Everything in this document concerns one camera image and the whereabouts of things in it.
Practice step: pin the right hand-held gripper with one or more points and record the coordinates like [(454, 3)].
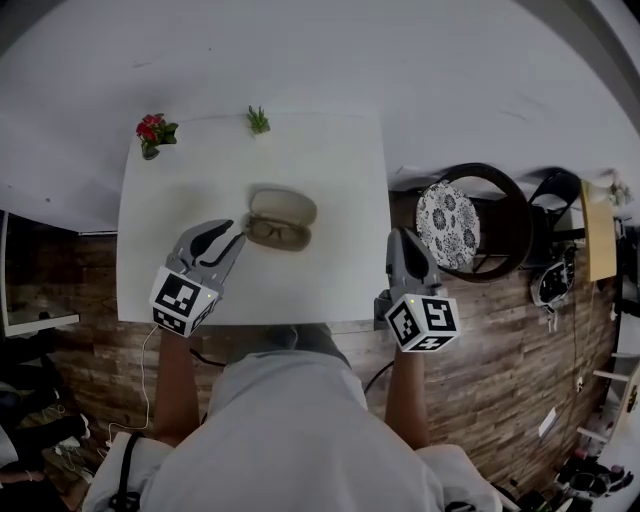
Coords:
[(422, 322)]

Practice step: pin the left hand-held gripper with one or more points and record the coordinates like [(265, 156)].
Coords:
[(182, 302)]

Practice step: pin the eyeglasses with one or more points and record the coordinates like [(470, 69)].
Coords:
[(272, 231)]

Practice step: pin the beige glasses case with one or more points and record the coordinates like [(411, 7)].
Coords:
[(285, 205)]

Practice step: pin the person's left forearm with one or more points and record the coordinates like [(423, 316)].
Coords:
[(175, 390)]

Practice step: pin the person's right forearm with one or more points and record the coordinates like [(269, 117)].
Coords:
[(407, 400)]

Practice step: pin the floral seat cushion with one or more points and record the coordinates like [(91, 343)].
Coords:
[(447, 225)]

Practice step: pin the white square table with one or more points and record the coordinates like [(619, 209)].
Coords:
[(325, 275)]

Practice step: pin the round black chair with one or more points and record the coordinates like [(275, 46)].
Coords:
[(515, 225)]

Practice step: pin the person's grey trouser leg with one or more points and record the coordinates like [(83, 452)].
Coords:
[(310, 340)]

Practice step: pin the red flower potted plant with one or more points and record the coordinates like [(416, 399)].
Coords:
[(152, 130)]

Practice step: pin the small green potted plant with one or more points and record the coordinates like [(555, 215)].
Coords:
[(258, 121)]

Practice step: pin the white and black device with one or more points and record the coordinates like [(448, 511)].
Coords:
[(552, 282)]

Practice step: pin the black folding chair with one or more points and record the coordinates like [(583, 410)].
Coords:
[(555, 200)]

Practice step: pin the yellow side table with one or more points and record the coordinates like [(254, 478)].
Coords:
[(597, 235)]

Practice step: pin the person's white shirt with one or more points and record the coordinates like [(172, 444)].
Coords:
[(300, 440)]

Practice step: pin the white floor power strip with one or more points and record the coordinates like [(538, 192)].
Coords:
[(548, 422)]

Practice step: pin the dried flower bunch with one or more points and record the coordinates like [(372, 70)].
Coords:
[(617, 190)]

